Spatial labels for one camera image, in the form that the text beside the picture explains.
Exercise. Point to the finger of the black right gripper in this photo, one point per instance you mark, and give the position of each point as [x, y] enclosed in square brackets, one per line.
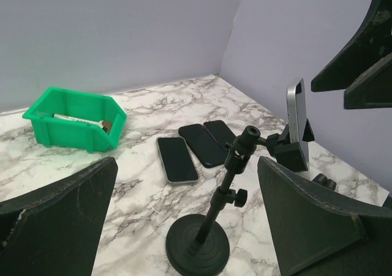
[371, 42]
[372, 89]

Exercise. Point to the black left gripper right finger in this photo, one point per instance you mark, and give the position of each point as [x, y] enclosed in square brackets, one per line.
[317, 231]

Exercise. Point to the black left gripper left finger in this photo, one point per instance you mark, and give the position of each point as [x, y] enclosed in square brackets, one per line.
[56, 229]

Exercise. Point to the black tall phone stand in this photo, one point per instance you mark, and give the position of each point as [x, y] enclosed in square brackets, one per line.
[196, 244]

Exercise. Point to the silver-edged phone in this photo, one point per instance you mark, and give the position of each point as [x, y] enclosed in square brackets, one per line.
[178, 166]

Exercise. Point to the pink-edged black phone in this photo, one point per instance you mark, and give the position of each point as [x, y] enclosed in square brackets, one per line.
[221, 133]

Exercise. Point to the green plastic bin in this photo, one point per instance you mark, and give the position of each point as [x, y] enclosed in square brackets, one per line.
[50, 131]

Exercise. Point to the items inside green bin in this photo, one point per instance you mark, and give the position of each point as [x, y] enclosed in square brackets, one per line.
[104, 125]

